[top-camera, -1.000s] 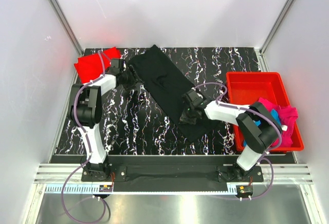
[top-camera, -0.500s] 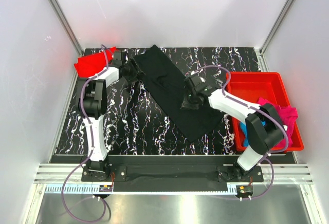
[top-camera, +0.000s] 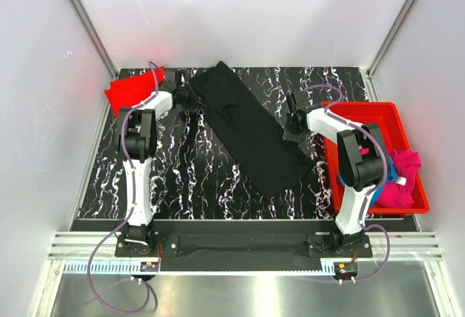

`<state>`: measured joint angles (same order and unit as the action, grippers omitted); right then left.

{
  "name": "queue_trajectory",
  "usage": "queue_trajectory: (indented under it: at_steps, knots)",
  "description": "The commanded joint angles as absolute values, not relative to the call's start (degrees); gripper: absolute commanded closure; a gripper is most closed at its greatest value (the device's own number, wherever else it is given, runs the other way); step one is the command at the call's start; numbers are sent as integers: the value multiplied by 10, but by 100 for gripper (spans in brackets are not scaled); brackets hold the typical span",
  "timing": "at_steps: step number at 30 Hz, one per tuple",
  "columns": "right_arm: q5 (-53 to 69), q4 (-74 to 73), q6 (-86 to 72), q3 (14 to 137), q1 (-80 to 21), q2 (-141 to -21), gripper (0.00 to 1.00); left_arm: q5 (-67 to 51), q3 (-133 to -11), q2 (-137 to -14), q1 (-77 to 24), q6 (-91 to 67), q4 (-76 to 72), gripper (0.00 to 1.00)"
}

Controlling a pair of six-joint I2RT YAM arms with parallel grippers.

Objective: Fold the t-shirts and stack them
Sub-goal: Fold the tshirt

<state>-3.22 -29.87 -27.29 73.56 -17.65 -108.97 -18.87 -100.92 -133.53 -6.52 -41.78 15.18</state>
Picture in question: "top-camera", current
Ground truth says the black t shirt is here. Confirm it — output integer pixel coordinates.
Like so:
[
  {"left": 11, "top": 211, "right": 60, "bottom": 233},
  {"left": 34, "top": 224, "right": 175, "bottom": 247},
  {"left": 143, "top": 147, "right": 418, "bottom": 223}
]
[{"left": 189, "top": 61, "right": 314, "bottom": 198}]

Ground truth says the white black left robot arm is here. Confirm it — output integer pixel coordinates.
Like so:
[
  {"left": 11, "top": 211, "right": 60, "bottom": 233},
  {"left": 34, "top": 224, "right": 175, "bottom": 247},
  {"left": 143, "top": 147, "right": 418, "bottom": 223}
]
[{"left": 110, "top": 67, "right": 197, "bottom": 256}]

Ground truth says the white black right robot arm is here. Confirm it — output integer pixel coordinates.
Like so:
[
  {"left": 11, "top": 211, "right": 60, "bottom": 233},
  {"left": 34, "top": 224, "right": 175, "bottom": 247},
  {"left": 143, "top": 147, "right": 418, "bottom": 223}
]
[{"left": 285, "top": 92, "right": 390, "bottom": 257}]

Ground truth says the folded red t shirt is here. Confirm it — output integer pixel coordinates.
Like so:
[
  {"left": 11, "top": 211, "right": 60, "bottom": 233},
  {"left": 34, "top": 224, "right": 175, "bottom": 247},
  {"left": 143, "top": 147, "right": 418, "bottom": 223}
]
[{"left": 104, "top": 66, "right": 166, "bottom": 118}]

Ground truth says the red plastic bin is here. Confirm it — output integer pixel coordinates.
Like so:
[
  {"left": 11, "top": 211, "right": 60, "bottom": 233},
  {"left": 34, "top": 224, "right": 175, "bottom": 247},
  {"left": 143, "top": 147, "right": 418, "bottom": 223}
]
[{"left": 324, "top": 102, "right": 429, "bottom": 216}]

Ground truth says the blue t shirt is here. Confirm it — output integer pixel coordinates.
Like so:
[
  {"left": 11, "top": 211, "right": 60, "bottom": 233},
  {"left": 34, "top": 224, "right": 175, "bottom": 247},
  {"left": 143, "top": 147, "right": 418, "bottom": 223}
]
[{"left": 338, "top": 159, "right": 397, "bottom": 198}]

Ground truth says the pink t shirt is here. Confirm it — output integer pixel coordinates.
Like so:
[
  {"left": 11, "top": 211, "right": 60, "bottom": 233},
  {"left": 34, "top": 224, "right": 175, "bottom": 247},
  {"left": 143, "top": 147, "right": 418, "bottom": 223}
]
[{"left": 375, "top": 149, "right": 421, "bottom": 209}]

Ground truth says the aluminium frame post left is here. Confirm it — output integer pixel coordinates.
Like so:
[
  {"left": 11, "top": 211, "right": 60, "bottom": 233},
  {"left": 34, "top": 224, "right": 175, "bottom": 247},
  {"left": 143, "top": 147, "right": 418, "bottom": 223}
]
[{"left": 68, "top": 0, "right": 119, "bottom": 79}]

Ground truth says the aluminium frame post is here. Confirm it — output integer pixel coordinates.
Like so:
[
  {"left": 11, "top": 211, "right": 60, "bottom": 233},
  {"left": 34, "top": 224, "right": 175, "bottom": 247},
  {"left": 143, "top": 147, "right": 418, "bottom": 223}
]
[
  {"left": 68, "top": 0, "right": 119, "bottom": 79},
  {"left": 366, "top": 0, "right": 418, "bottom": 78}
]

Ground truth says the aluminium front rail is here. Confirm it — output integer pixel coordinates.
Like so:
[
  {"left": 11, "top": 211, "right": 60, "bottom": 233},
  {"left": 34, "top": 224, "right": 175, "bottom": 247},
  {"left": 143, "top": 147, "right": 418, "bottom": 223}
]
[{"left": 48, "top": 231, "right": 442, "bottom": 261}]

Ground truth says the aluminium frame post right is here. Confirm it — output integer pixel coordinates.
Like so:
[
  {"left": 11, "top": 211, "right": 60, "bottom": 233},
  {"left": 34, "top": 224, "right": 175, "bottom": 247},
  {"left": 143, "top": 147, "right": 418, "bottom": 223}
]
[{"left": 366, "top": 0, "right": 418, "bottom": 78}]

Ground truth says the white slotted cable duct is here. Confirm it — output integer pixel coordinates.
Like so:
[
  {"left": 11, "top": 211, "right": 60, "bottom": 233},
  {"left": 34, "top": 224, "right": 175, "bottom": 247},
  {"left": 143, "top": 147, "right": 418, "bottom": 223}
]
[{"left": 63, "top": 260, "right": 336, "bottom": 277}]

